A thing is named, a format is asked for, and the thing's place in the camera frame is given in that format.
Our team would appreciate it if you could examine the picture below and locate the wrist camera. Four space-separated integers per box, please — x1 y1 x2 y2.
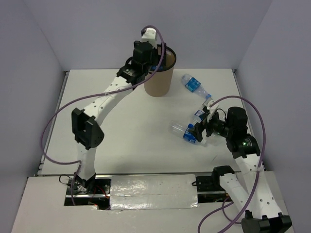
140 28 157 48
202 95 219 122

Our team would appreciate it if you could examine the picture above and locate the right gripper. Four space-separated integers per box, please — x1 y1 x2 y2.
187 109 232 141

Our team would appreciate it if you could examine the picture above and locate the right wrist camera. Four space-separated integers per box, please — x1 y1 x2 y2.
202 95 219 122

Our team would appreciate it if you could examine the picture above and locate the bottle near bin, blue label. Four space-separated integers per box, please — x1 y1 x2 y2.
181 74 211 100

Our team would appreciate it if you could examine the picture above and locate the aluminium rail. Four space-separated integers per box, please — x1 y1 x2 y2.
36 171 241 177

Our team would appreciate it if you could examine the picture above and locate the small bottle, blue cap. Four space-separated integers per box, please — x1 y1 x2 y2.
188 110 205 128

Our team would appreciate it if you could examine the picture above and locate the clear bottle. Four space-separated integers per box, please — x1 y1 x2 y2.
168 120 207 147

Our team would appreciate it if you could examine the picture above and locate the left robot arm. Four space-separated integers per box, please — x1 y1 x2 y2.
71 41 166 193

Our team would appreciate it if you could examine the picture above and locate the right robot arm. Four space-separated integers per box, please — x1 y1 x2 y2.
189 107 292 233

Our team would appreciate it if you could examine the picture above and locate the brown paper bin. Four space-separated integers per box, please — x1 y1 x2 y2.
144 47 176 97

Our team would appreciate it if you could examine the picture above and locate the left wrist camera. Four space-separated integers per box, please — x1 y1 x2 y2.
140 28 157 48

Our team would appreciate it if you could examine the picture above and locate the silver foil tape sheet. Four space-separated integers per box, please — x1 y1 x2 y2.
109 174 198 210

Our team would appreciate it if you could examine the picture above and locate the green label bottle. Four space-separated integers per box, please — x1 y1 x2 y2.
206 134 223 146

